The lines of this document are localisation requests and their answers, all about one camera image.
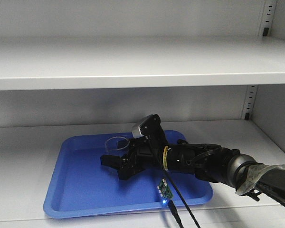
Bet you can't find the clear glass beaker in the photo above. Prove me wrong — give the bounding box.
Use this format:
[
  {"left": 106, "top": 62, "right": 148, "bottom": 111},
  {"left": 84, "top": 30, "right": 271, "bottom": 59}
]
[{"left": 104, "top": 136, "right": 130, "bottom": 156}]

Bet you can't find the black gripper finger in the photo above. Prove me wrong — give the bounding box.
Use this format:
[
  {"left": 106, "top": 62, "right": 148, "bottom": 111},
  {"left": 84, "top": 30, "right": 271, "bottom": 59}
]
[
  {"left": 117, "top": 139, "right": 135, "bottom": 151},
  {"left": 100, "top": 155, "right": 145, "bottom": 180}
]

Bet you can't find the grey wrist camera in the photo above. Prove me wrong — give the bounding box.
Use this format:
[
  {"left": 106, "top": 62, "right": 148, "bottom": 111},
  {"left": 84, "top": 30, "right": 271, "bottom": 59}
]
[{"left": 132, "top": 114, "right": 161, "bottom": 138}]

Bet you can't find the green circuit board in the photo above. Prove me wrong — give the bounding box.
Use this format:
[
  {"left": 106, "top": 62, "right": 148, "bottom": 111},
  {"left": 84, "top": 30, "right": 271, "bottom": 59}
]
[{"left": 157, "top": 178, "right": 173, "bottom": 200}]

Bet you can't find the black cable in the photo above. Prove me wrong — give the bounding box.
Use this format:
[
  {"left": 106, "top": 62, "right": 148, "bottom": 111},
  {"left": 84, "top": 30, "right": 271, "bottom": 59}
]
[{"left": 143, "top": 135, "right": 201, "bottom": 228}]

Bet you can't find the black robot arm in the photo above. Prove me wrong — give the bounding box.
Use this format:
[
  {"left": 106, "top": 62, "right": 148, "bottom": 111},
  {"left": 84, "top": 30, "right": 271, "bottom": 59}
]
[{"left": 100, "top": 129, "right": 285, "bottom": 206}]

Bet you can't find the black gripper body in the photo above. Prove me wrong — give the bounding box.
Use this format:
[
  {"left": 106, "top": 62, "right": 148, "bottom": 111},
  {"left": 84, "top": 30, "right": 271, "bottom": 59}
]
[{"left": 123, "top": 128, "right": 171, "bottom": 171}]

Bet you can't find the grey metal cabinet shelf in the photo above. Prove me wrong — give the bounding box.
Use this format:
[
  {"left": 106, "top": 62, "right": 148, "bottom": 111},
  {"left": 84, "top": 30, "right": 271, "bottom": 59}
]
[{"left": 0, "top": 37, "right": 285, "bottom": 91}]

